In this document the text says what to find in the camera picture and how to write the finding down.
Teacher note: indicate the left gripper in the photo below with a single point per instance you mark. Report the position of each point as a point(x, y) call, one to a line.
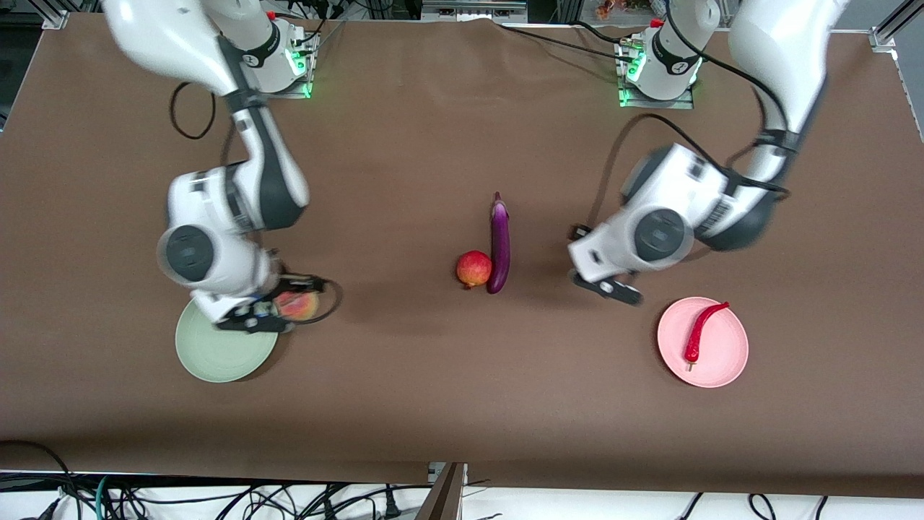
point(578, 232)

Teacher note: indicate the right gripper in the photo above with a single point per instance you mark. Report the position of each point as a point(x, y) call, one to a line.
point(286, 284)

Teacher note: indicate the peach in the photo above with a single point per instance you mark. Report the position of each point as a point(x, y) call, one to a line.
point(297, 307)

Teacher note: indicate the purple eggplant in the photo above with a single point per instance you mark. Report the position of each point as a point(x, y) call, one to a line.
point(499, 245)

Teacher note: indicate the red chili pepper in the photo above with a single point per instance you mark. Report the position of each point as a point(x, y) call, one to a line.
point(699, 334)

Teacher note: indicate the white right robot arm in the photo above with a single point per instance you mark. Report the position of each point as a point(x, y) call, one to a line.
point(267, 180)

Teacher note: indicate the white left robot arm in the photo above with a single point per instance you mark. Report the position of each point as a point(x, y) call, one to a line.
point(779, 58)

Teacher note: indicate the green plate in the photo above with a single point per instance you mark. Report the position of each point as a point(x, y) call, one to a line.
point(224, 355)

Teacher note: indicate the red apple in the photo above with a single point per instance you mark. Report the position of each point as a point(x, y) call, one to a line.
point(473, 269)

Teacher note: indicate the pink plate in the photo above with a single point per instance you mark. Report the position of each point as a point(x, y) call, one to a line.
point(722, 354)

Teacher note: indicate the brown table cover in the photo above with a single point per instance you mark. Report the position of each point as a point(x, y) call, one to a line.
point(433, 108)

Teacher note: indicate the black power plug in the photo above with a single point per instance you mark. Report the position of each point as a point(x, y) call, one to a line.
point(390, 505)

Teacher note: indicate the grey metal box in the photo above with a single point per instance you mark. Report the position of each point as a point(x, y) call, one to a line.
point(473, 9)

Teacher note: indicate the aluminium corner profile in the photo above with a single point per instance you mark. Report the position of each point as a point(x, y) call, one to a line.
point(891, 29)
point(54, 18)

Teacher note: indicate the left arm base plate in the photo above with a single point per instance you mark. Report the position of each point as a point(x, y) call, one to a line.
point(682, 103)

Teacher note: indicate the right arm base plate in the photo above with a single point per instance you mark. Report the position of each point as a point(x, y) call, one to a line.
point(289, 90)

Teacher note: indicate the aluminium frame profile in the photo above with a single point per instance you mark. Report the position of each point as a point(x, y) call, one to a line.
point(442, 502)

